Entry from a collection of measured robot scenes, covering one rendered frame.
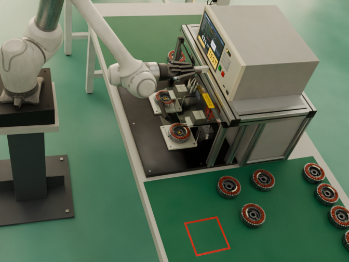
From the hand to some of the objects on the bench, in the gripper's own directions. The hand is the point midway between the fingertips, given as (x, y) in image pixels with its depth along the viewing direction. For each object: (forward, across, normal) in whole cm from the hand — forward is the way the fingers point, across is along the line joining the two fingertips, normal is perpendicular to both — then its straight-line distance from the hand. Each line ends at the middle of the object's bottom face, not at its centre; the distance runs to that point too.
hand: (200, 69), depth 193 cm
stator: (+30, +36, -43) cm, 64 cm away
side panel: (+37, +24, -43) cm, 62 cm away
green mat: (+19, -73, -44) cm, 87 cm away
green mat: (+20, +56, -43) cm, 74 cm away
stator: (+16, +54, -43) cm, 70 cm away
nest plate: (-3, +4, -41) cm, 41 cm away
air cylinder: (+11, +4, -41) cm, 43 cm away
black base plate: (-2, -8, -43) cm, 44 cm away
